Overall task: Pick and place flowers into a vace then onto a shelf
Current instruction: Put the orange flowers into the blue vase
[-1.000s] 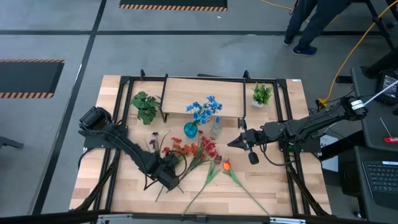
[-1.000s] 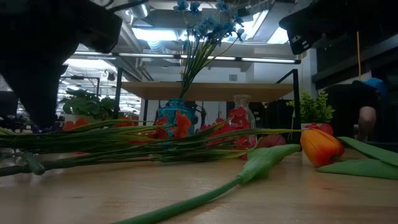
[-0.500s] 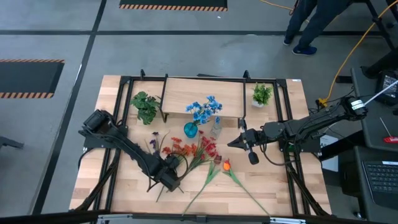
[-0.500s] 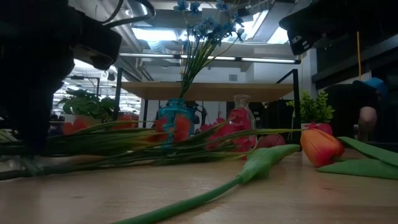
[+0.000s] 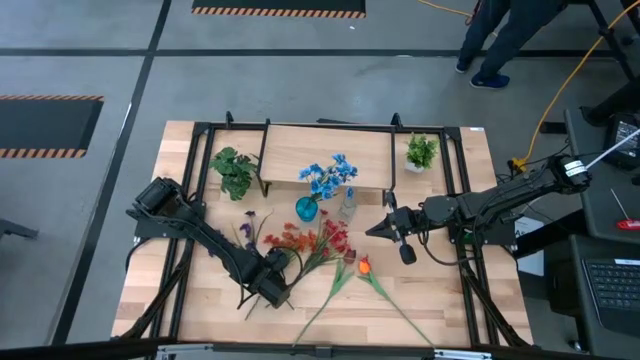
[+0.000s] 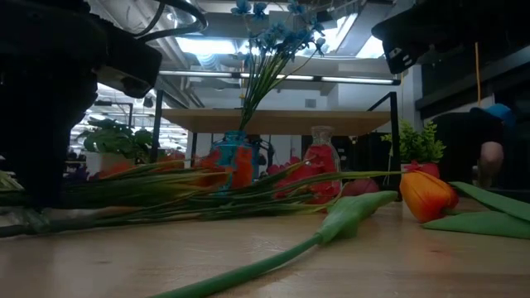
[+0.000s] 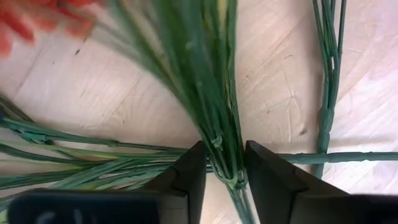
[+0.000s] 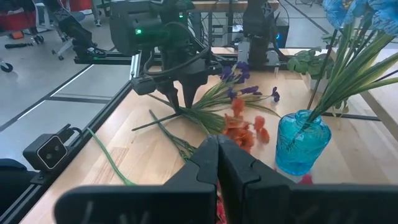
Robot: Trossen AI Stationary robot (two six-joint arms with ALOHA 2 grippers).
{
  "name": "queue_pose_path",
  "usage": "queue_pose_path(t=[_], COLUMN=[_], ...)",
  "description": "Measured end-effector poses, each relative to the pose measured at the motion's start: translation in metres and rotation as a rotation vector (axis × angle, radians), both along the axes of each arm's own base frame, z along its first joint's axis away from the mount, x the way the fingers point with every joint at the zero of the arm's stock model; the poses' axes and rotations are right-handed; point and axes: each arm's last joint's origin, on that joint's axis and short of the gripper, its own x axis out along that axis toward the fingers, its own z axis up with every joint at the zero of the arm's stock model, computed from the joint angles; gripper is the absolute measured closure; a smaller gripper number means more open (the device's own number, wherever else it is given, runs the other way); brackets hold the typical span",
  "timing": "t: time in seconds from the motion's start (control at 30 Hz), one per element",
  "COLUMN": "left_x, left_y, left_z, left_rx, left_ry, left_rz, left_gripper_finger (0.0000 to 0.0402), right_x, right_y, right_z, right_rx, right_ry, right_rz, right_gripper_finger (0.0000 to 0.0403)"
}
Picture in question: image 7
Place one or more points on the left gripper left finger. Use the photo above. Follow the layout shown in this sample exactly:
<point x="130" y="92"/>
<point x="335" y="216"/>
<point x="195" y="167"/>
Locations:
<point x="109" y="208"/>

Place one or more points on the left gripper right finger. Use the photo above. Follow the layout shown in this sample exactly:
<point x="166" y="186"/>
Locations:
<point x="311" y="205"/>

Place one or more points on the red artificial flower bunch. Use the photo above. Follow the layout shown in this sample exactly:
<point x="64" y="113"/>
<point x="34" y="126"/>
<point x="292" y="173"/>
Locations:
<point x="325" y="124"/>

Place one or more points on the purple artificial flower bunch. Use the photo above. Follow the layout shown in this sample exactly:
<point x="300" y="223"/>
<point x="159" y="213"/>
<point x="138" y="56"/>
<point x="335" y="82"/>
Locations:
<point x="62" y="137"/>

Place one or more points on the orange artificial flower bunch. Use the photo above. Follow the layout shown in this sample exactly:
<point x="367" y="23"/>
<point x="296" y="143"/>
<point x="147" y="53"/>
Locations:
<point x="202" y="77"/>

